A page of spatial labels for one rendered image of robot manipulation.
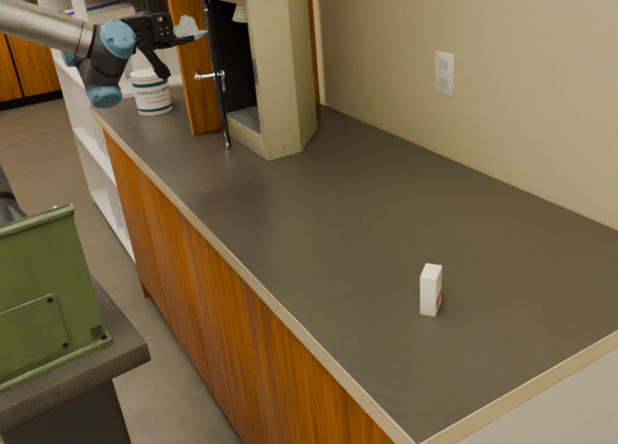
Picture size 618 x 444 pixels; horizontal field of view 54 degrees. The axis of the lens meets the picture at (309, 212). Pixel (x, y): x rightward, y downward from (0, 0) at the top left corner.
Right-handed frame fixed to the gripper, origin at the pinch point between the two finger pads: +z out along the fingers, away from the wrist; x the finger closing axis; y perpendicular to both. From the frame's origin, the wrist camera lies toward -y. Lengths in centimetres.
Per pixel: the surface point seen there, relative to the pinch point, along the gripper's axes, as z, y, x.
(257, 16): 13.2, 3.4, -6.1
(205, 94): 8.7, -24.4, 30.9
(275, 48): 17.6, -5.6, -6.1
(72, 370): -55, -37, -66
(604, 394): 23, -51, -110
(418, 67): 55, -16, -21
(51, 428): -62, -50, -62
